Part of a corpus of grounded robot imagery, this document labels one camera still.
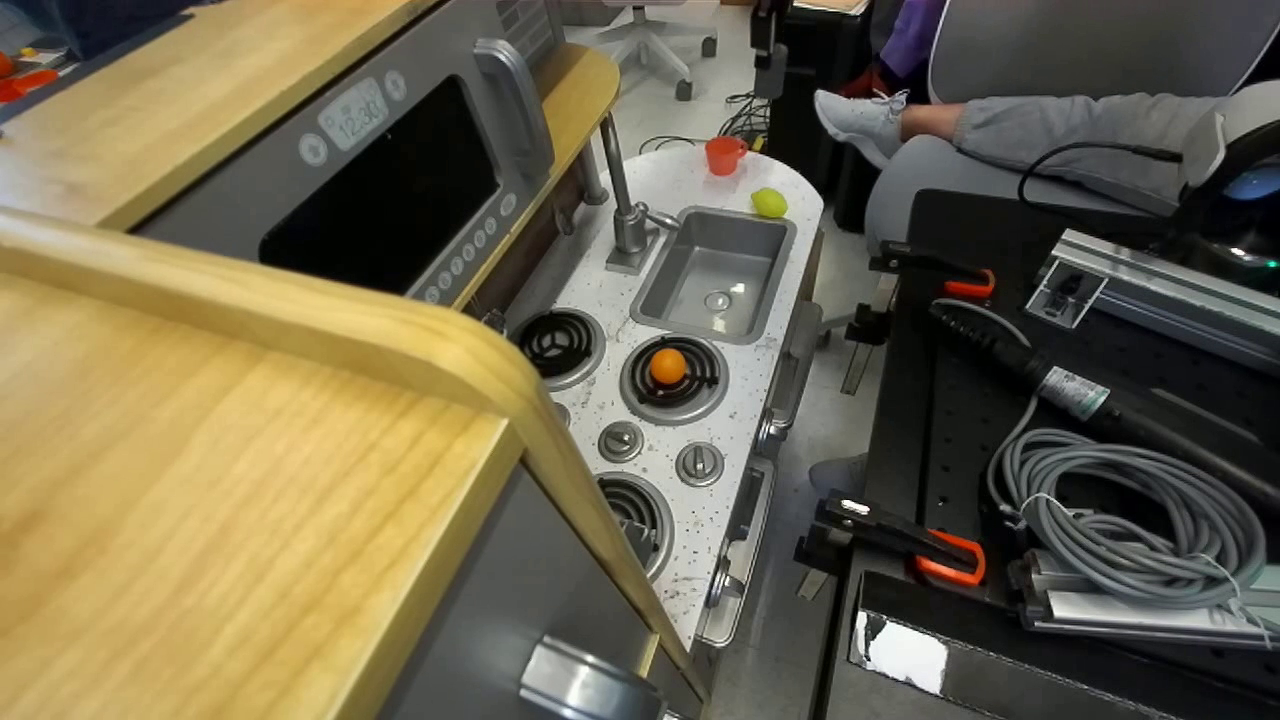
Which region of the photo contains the black coil toy burner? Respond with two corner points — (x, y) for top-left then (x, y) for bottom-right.
(591, 473), (679, 586)
(615, 333), (732, 429)
(511, 306), (611, 393)

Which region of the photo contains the metal toy faucet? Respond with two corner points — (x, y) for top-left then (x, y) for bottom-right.
(591, 111), (669, 276)

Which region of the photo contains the black perforated robot table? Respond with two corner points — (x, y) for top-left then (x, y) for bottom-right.
(818, 184), (1280, 720)

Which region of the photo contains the person in grey trousers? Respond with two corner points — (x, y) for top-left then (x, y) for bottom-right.
(862, 88), (1232, 254)

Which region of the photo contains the silver stove knob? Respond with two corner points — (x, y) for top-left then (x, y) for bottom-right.
(673, 440), (728, 494)
(598, 416), (647, 468)

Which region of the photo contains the thick black sleeved cable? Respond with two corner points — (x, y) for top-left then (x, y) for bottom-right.
(928, 298), (1280, 517)

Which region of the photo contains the grey toy microwave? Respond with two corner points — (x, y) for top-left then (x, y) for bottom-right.
(134, 0), (571, 314)

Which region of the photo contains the orange ball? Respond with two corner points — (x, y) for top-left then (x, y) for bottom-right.
(643, 346), (698, 393)

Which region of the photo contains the metal toy sink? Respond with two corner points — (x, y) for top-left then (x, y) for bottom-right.
(628, 203), (801, 348)

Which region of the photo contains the white speckled toy kitchen counter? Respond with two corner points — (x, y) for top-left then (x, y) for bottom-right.
(499, 135), (832, 655)

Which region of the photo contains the white swivel chair base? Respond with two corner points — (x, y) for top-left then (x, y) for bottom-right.
(585, 0), (723, 106)

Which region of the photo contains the black clamp with orange grip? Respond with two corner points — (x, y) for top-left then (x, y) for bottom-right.
(840, 236), (1001, 398)
(791, 489), (992, 600)

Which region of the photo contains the silver label plate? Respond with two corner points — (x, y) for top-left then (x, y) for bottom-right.
(854, 608), (953, 699)

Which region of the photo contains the aluminium profile rail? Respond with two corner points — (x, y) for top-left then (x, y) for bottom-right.
(1022, 225), (1280, 378)

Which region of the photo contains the white sneaker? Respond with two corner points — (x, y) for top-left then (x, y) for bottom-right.
(813, 83), (916, 173)

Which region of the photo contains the grey cable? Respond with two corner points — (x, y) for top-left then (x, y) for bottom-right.
(979, 398), (1272, 614)

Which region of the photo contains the orange cup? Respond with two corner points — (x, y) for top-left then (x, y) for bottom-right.
(699, 132), (752, 179)

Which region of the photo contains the wooden toy kitchen cabinet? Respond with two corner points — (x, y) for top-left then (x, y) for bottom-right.
(0, 0), (711, 720)

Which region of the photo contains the grey office chair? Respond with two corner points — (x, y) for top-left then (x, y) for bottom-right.
(923, 0), (1280, 108)

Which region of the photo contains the metal cabinet door handle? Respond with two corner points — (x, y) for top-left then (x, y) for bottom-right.
(516, 631), (669, 720)

